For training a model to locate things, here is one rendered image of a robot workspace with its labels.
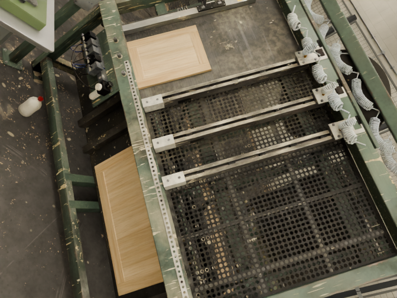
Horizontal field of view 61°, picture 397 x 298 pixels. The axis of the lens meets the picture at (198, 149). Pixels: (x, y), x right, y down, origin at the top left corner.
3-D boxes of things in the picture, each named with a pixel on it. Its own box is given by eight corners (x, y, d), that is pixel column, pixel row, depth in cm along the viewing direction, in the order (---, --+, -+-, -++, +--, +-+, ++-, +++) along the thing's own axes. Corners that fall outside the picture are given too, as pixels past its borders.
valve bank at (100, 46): (64, 38, 227) (88, 18, 217) (81, 47, 239) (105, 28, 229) (75, 101, 209) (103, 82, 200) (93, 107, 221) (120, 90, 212)
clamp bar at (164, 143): (152, 141, 204) (145, 124, 182) (335, 90, 213) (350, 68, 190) (156, 156, 201) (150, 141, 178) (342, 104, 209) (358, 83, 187)
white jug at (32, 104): (16, 103, 243) (33, 90, 235) (29, 107, 252) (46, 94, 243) (18, 115, 240) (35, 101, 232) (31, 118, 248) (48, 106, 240)
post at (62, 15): (7, 55, 255) (74, -4, 225) (15, 58, 260) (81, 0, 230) (8, 61, 253) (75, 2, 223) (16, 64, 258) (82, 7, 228)
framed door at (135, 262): (96, 167, 248) (94, 166, 246) (153, 134, 225) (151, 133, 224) (120, 295, 217) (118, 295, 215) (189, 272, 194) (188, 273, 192)
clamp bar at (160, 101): (142, 101, 214) (134, 81, 191) (318, 55, 222) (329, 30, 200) (146, 115, 210) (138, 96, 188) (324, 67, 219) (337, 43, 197)
